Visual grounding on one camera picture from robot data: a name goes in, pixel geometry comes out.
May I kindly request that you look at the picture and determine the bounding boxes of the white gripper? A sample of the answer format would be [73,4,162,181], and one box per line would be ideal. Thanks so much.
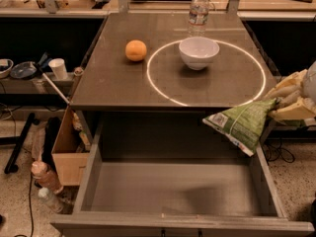
[264,61,316,126]

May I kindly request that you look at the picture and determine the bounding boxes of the green jalapeno chip bag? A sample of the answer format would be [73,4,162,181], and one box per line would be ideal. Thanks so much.
[202,99,276,156]

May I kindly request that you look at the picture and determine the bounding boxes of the open grey top drawer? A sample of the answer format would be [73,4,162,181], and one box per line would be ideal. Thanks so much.
[51,113,314,237]

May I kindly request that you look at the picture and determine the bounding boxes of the black shoe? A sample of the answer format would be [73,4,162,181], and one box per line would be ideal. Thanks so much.
[310,198,316,230]

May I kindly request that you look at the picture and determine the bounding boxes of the white ceramic bowl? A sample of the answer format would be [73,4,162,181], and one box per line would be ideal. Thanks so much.
[179,37,220,70]

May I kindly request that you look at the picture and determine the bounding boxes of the clear plastic water bottle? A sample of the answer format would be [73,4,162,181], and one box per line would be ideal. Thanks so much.
[188,0,209,37]

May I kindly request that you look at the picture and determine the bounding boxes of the orange fruit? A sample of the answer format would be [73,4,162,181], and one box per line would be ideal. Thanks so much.
[125,39,147,62]

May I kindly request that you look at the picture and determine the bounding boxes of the cardboard box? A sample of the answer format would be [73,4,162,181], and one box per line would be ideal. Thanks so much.
[51,108,89,186]

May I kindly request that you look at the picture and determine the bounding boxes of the white paper cup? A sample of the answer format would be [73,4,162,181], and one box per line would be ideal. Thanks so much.
[48,58,67,80]

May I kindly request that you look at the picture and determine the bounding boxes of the white stick tool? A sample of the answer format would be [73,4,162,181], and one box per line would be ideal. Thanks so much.
[37,52,70,105]

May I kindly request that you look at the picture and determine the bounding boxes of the white plastic bottle on floor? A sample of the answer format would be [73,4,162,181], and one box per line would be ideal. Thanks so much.
[38,188,64,213]

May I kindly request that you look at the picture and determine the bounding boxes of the brown plastic bottle on floor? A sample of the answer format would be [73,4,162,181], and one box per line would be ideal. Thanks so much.
[31,161,63,195]

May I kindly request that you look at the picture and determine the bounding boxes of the grey round dish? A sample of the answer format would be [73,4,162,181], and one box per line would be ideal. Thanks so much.
[10,61,37,79]

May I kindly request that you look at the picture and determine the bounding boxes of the small white side bowl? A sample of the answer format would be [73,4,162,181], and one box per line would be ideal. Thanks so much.
[0,58,14,79]

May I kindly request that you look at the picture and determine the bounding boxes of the black pole on floor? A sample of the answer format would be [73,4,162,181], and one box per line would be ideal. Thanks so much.
[4,113,35,174]

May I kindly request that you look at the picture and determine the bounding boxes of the black cables on floor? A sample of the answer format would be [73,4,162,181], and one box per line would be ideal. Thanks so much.
[262,138,296,165]

